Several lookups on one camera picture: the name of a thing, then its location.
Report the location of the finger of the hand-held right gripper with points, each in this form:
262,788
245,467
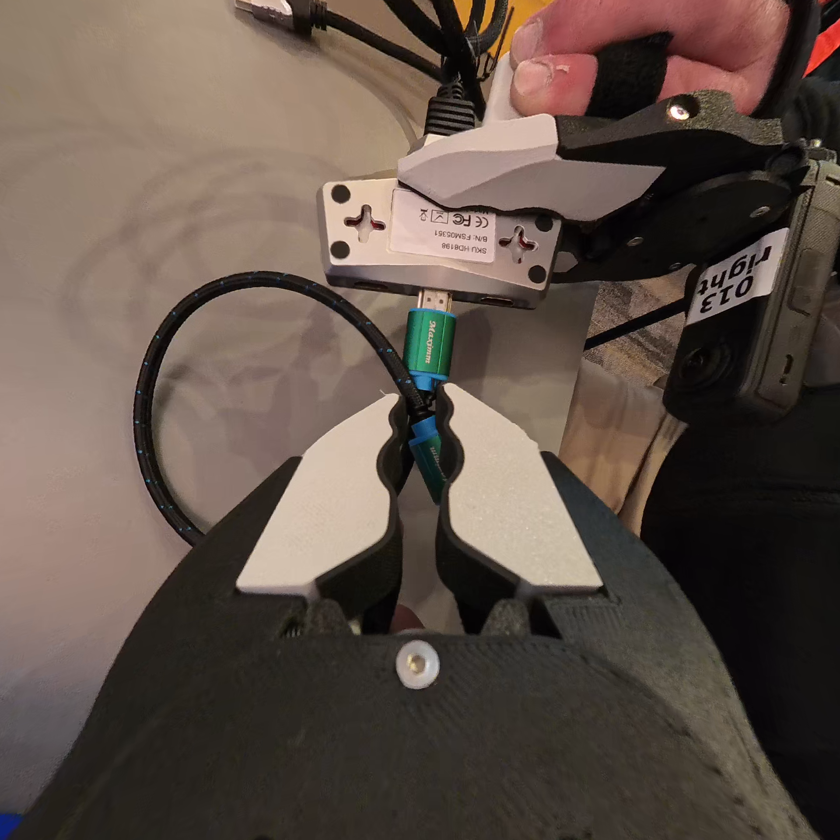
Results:
499,170

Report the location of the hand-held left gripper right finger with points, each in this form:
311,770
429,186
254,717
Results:
518,518

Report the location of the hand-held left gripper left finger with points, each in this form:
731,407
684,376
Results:
321,518

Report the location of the person's right hand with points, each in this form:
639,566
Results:
709,33

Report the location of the person's leg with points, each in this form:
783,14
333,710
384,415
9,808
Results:
610,446

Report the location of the black pole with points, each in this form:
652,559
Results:
630,326

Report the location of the person's torso in black clothing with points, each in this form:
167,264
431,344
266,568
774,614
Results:
754,590

